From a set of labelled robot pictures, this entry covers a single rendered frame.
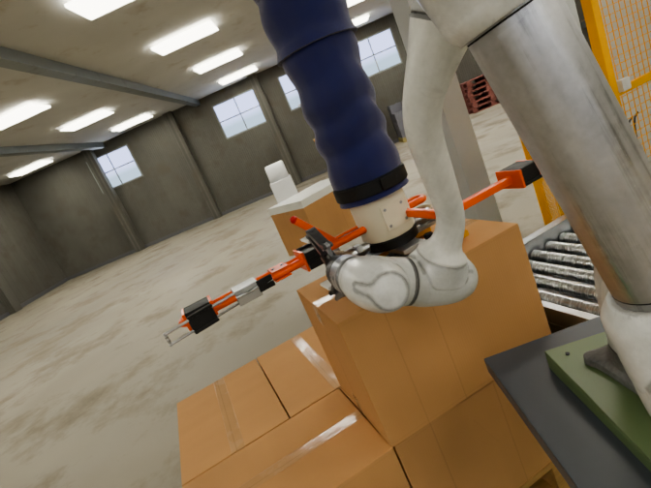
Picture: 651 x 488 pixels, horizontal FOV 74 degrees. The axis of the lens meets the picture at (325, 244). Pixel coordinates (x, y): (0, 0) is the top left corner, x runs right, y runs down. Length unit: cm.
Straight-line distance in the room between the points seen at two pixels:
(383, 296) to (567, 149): 39
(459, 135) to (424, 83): 199
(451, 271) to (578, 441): 35
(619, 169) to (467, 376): 90
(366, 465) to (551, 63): 106
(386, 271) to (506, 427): 87
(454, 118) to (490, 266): 151
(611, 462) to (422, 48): 70
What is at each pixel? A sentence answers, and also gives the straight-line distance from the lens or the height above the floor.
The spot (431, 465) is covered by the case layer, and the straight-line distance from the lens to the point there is 141.
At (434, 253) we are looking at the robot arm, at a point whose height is 109.
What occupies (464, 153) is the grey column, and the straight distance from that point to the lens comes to 270.
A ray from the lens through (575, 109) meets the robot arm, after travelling 53.
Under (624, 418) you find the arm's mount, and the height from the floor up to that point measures 78.
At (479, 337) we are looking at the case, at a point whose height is 69.
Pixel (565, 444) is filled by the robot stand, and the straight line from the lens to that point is 91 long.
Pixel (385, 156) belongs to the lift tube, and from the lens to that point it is 121.
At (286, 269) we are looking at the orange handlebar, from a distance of 119.
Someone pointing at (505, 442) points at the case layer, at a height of 32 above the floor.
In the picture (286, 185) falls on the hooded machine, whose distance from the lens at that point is 938.
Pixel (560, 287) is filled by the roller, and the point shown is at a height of 54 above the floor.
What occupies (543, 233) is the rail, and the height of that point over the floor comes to 59.
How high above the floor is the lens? 139
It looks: 14 degrees down
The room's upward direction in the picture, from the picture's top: 23 degrees counter-clockwise
